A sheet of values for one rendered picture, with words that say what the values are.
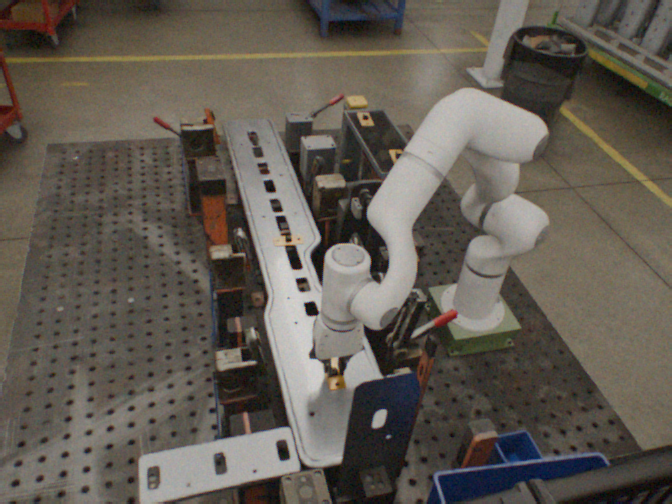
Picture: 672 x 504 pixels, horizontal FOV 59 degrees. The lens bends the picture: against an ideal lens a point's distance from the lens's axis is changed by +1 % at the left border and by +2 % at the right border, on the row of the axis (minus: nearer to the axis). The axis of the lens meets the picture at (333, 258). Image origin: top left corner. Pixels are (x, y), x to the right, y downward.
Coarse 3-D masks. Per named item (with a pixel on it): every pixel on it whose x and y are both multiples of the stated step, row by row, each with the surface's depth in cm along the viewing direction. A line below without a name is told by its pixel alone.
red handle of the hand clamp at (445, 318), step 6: (450, 312) 125; (456, 312) 125; (438, 318) 125; (444, 318) 125; (450, 318) 124; (426, 324) 126; (432, 324) 125; (438, 324) 125; (444, 324) 125; (414, 330) 127; (420, 330) 126; (426, 330) 125; (432, 330) 126; (414, 336) 126; (420, 336) 126; (396, 342) 127
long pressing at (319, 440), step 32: (224, 128) 205; (256, 128) 207; (256, 160) 191; (288, 160) 192; (256, 192) 177; (288, 192) 179; (256, 224) 165; (288, 224) 167; (288, 288) 147; (320, 288) 147; (288, 320) 139; (288, 352) 131; (288, 384) 125; (320, 384) 126; (352, 384) 126; (288, 416) 120; (320, 416) 120; (384, 416) 121; (320, 448) 114
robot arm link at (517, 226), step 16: (496, 208) 148; (512, 208) 146; (528, 208) 146; (496, 224) 148; (512, 224) 145; (528, 224) 144; (544, 224) 145; (480, 240) 161; (496, 240) 159; (512, 240) 147; (528, 240) 145; (480, 256) 157; (496, 256) 153; (512, 256) 151; (480, 272) 160; (496, 272) 159
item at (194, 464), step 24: (264, 432) 116; (288, 432) 116; (144, 456) 110; (168, 456) 111; (192, 456) 111; (240, 456) 112; (264, 456) 112; (144, 480) 107; (168, 480) 107; (192, 480) 107; (216, 480) 108; (240, 480) 108; (264, 480) 109
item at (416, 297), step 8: (416, 296) 119; (424, 296) 118; (408, 304) 121; (416, 304) 117; (424, 304) 118; (408, 312) 122; (416, 312) 119; (400, 320) 124; (408, 320) 120; (416, 320) 120; (400, 328) 125; (408, 328) 121; (392, 336) 127; (400, 336) 124; (408, 336) 123; (392, 344) 128; (400, 344) 124
